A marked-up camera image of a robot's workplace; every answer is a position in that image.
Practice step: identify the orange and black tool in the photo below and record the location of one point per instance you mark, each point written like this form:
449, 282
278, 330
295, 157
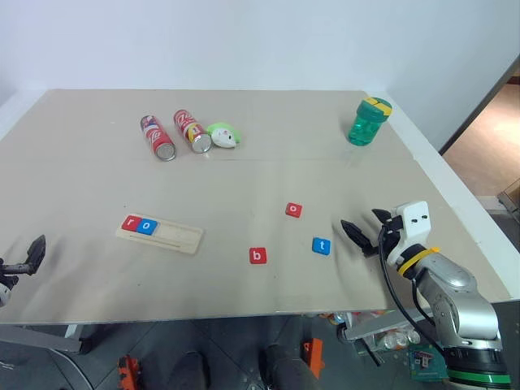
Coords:
129, 373
313, 355

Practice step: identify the green circuit board box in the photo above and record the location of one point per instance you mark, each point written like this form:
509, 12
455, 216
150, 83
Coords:
426, 361

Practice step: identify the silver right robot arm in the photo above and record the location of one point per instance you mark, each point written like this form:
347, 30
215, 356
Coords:
463, 300

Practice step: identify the dark rounded shape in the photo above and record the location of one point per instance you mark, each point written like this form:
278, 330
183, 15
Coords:
286, 367

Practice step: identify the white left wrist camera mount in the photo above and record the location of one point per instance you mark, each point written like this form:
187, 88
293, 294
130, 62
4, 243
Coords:
3, 295

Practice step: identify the red letter tile b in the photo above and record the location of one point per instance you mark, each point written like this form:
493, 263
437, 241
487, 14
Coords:
257, 256

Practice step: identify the red letter tile r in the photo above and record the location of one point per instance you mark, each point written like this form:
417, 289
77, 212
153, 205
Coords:
131, 223

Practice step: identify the clear box of bottles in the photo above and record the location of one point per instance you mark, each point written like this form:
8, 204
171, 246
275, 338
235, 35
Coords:
386, 331

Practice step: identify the blue letter tile t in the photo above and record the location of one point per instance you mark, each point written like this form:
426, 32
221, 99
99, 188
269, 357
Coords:
321, 246

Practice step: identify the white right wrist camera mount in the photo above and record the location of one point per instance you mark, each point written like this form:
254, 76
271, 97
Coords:
415, 221

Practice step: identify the green and white toy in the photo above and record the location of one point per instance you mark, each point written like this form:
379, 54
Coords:
223, 136

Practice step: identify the red letter tile o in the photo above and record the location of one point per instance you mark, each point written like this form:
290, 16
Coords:
293, 210

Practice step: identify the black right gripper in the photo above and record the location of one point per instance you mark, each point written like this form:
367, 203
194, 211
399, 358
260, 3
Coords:
384, 245

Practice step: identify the cardboard box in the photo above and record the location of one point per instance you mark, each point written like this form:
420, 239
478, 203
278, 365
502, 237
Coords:
511, 196

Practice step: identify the red soda can yellow label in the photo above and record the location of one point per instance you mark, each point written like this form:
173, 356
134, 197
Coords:
191, 131

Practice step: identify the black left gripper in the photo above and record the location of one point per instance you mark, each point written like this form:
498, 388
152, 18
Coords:
10, 271

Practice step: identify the green jar yellow-green lid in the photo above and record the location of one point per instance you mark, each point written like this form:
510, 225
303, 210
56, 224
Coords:
367, 124

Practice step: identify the grey table frame bar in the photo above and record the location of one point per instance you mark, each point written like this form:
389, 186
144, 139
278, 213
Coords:
40, 338

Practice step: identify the wooden letter tray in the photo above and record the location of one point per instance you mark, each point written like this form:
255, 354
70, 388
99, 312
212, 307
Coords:
178, 239

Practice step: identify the blue letter tile o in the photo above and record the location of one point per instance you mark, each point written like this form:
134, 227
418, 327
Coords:
147, 226

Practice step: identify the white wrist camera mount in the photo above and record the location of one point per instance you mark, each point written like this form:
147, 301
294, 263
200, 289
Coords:
3, 295
415, 221

